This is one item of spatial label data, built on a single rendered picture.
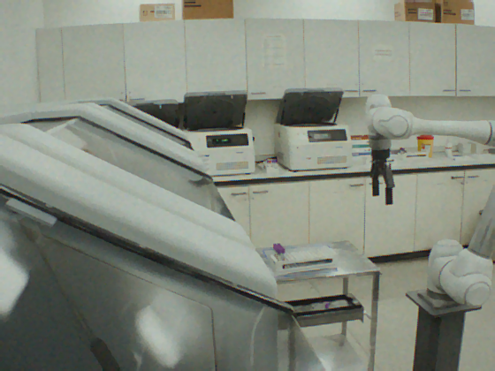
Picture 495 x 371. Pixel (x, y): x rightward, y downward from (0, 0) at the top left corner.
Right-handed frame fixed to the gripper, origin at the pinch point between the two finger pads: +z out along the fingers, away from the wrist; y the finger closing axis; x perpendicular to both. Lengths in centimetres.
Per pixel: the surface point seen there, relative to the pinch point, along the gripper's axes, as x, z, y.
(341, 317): 26, 38, -21
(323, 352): 19, 91, 34
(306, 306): 38, 35, -12
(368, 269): 2.1, 37.0, 13.1
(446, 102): -200, 0, 285
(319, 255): 22.2, 29.7, 21.4
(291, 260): 35.9, 28.5, 19.0
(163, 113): 86, -22, 242
